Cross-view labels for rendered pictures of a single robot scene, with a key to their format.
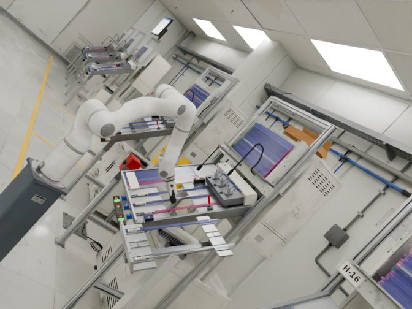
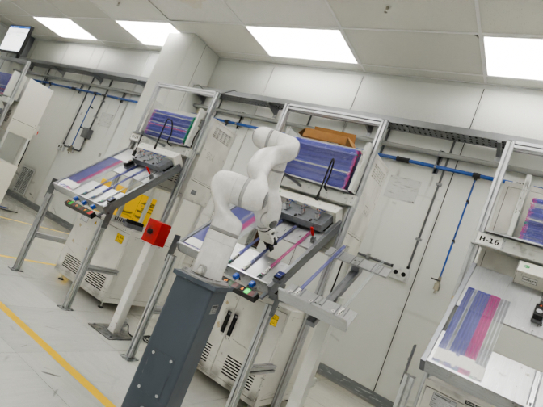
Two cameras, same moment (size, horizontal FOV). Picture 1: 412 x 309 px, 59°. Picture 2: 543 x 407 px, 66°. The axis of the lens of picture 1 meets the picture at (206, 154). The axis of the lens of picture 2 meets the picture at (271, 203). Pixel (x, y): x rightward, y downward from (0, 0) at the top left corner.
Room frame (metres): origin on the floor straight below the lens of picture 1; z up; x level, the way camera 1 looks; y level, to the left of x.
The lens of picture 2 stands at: (0.18, 1.10, 0.91)
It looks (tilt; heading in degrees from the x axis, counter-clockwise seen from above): 5 degrees up; 333
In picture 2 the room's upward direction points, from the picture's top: 22 degrees clockwise
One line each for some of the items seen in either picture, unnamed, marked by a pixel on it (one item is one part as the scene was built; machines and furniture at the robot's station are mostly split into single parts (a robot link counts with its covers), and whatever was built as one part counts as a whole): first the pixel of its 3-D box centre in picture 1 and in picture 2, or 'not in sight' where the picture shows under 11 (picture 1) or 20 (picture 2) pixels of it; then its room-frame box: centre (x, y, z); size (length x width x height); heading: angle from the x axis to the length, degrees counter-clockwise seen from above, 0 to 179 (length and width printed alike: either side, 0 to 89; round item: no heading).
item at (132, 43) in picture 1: (117, 68); not in sight; (7.93, 2.70, 0.95); 1.37 x 0.82 x 1.90; 120
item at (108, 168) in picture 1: (138, 156); (123, 219); (3.76, 0.51, 0.66); 1.01 x 0.73 x 1.31; 120
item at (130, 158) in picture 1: (105, 192); (136, 276); (2.99, 0.40, 0.39); 0.24 x 0.24 x 0.78; 30
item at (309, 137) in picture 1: (309, 140); (338, 138); (2.73, -0.49, 1.82); 0.68 x 0.30 x 0.20; 30
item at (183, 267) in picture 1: (156, 279); (252, 337); (2.60, -0.36, 0.31); 0.70 x 0.65 x 0.62; 30
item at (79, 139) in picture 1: (87, 124); (228, 202); (1.71, 0.51, 1.00); 0.19 x 0.12 x 0.24; 53
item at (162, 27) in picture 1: (163, 29); (18, 42); (6.60, 2.10, 2.10); 0.58 x 0.14 x 0.41; 30
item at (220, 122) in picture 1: (170, 146); (153, 193); (3.87, 0.34, 0.95); 1.35 x 0.82 x 1.90; 120
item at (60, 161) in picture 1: (61, 160); (214, 255); (1.69, 0.48, 0.79); 0.19 x 0.19 x 0.18
